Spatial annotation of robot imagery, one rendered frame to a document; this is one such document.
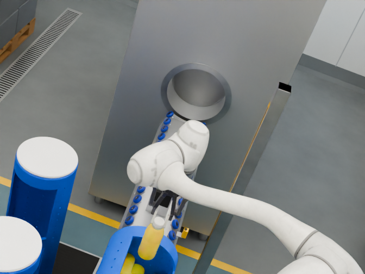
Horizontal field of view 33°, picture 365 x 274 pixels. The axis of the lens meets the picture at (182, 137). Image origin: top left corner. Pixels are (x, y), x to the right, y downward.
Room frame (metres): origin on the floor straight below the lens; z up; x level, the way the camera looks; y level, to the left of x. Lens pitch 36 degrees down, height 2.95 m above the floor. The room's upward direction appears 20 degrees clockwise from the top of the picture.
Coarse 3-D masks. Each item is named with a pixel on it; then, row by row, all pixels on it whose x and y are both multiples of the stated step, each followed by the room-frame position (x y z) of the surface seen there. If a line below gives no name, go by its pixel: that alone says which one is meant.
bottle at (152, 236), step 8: (152, 224) 1.56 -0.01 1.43; (144, 232) 1.56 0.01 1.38; (152, 232) 1.54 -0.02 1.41; (160, 232) 1.55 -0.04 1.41; (144, 240) 1.55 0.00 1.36; (152, 240) 1.54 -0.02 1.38; (160, 240) 1.56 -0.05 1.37; (144, 248) 1.54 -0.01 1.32; (152, 248) 1.54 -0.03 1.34; (144, 256) 1.54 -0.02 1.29; (152, 256) 1.55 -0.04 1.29
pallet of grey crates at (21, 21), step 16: (0, 0) 4.03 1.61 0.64; (16, 0) 4.34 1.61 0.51; (32, 0) 4.68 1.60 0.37; (0, 16) 4.06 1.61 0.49; (16, 16) 4.38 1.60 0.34; (32, 16) 4.74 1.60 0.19; (0, 32) 4.09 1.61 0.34; (16, 32) 4.44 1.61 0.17; (32, 32) 4.78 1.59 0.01; (0, 48) 4.13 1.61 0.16
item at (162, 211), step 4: (156, 192) 2.13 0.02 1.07; (160, 192) 2.13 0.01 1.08; (156, 196) 2.13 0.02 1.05; (168, 196) 2.13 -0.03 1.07; (164, 200) 2.13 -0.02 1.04; (168, 200) 2.13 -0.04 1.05; (148, 204) 2.14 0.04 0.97; (160, 204) 2.13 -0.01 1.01; (164, 204) 2.13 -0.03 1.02; (168, 204) 2.13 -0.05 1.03; (148, 208) 2.14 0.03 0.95; (152, 208) 2.14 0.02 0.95; (160, 208) 2.14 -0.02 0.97; (164, 208) 2.15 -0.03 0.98; (168, 208) 2.15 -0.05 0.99; (160, 212) 2.15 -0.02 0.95; (164, 212) 2.15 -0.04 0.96; (164, 216) 2.15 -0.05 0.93
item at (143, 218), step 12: (180, 120) 2.94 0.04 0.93; (156, 132) 2.87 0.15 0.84; (168, 132) 2.79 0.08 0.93; (144, 192) 2.26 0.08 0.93; (144, 204) 2.18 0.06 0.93; (144, 216) 2.10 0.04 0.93; (156, 216) 2.13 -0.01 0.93; (120, 228) 2.03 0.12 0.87; (168, 228) 2.08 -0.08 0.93; (180, 228) 2.20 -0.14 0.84
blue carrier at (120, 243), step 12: (132, 228) 1.72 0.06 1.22; (144, 228) 1.73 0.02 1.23; (120, 240) 1.66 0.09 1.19; (132, 240) 1.73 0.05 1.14; (168, 240) 1.73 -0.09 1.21; (108, 252) 1.62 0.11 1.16; (120, 252) 1.59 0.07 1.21; (132, 252) 1.73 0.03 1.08; (156, 252) 1.73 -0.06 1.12; (168, 252) 1.68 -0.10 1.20; (108, 264) 1.54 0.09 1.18; (120, 264) 1.53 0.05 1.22; (144, 264) 1.73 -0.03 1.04; (156, 264) 1.73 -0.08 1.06; (168, 264) 1.73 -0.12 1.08
